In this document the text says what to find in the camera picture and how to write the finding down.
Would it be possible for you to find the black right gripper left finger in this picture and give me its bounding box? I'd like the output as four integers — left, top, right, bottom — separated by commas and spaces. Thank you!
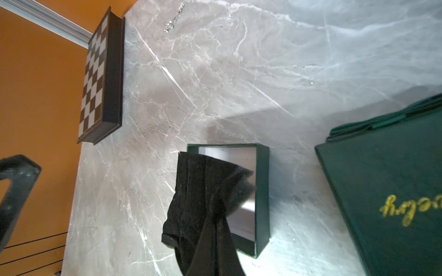
1, 155, 41, 250

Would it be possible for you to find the black foam insert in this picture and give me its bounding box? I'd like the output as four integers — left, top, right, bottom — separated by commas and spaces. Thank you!
161, 152, 255, 276

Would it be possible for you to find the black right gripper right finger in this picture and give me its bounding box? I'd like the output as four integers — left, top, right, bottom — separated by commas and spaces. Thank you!
186, 213, 245, 276

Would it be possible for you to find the black and silver chessboard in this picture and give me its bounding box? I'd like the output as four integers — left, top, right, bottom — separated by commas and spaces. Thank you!
77, 8, 125, 144

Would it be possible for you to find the silver chain necklace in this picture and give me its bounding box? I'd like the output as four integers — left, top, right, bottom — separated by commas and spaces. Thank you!
163, 0, 188, 33

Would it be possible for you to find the silver aluminium corner post left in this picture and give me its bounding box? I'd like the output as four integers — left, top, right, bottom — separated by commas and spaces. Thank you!
1, 0, 92, 48

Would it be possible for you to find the green jewelry box lid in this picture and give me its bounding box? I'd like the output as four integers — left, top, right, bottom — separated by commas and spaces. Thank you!
315, 94, 442, 276

